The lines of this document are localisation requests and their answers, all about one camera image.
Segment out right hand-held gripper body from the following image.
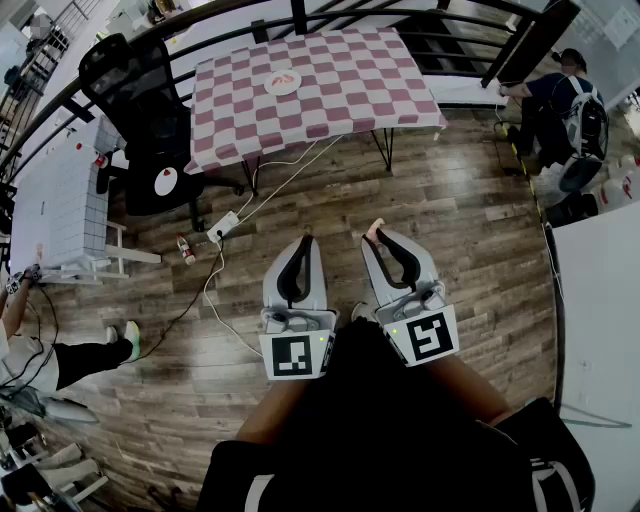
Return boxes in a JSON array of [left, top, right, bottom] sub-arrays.
[[377, 280, 460, 369]]

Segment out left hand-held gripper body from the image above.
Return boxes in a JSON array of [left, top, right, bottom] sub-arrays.
[[258, 298, 342, 382]]

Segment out white plate with food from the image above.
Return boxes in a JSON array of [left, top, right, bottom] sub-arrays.
[[263, 68, 303, 97]]

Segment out person's left forearm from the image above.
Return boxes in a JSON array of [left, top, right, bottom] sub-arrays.
[[233, 374, 314, 447]]

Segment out person's right forearm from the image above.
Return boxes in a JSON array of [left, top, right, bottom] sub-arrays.
[[424, 349, 512, 427]]

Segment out small white plate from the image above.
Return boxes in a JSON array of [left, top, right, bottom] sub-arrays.
[[153, 166, 181, 198]]

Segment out white power strip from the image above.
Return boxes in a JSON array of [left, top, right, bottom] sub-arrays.
[[206, 210, 241, 243]]

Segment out red-cap plastic bottle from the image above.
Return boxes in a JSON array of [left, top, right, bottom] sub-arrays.
[[175, 233, 198, 267]]

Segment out black hairpin table leg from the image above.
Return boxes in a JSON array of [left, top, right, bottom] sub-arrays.
[[241, 154, 262, 198], [372, 127, 396, 173]]

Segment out person's black clothing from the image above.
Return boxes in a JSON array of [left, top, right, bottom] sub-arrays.
[[194, 315, 597, 512]]

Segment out black bag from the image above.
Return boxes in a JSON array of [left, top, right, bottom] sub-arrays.
[[544, 192, 600, 227]]

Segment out plain white table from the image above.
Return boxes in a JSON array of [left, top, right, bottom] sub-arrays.
[[547, 199, 640, 437]]

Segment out white plastic jug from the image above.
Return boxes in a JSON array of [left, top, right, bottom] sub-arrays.
[[597, 175, 640, 207]]

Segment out white grid-pattern table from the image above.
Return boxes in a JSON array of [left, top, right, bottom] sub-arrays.
[[9, 117, 164, 286]]

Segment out black mesh office chair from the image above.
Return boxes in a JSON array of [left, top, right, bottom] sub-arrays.
[[78, 33, 246, 233]]

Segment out black metal railing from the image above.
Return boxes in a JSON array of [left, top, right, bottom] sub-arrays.
[[0, 0, 584, 169]]

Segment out white power cable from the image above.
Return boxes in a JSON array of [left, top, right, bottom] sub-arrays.
[[233, 133, 346, 222], [201, 239, 266, 359]]

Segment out black cable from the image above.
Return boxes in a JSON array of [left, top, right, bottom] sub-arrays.
[[133, 238, 226, 362]]

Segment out yellow black striped cable cover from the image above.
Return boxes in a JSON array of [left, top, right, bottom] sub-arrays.
[[493, 121, 549, 227]]

